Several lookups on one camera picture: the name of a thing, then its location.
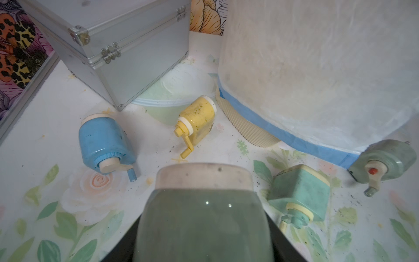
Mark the yellow pencil sharpener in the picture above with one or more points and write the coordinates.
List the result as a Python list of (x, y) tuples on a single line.
[(195, 122)]

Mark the grey-green pencil sharpener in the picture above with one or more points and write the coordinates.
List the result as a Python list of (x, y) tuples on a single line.
[(384, 160)]

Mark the teal square pencil sharpener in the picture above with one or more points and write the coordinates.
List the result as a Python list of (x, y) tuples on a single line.
[(301, 194)]

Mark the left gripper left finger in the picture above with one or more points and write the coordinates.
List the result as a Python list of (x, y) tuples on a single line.
[(124, 250)]

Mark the white lined trash bin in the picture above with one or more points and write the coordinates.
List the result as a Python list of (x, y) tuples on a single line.
[(328, 78)]

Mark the blue pencil sharpener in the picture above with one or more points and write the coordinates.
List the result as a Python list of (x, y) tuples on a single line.
[(105, 147)]

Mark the pale green round lid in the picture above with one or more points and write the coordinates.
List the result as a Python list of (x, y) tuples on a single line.
[(176, 90)]

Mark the silver aluminium case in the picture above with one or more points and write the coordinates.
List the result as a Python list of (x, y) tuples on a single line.
[(117, 48)]

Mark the translucent green shavings tray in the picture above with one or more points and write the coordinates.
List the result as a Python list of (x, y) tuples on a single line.
[(203, 212)]

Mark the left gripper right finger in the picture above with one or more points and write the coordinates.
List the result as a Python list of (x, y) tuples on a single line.
[(283, 250)]

